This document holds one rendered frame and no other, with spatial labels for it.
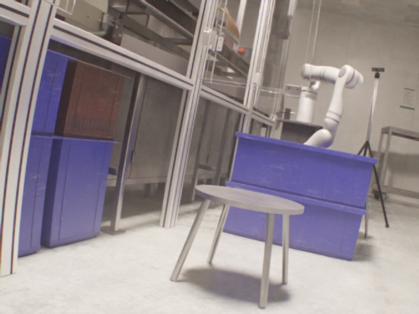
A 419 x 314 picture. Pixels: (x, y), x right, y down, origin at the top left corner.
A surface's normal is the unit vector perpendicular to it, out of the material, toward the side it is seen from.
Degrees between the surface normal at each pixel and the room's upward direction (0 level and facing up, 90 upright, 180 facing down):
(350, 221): 90
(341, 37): 90
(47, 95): 90
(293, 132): 90
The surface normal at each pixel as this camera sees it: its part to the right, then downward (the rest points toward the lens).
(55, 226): 0.93, 0.19
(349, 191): -0.33, 0.00
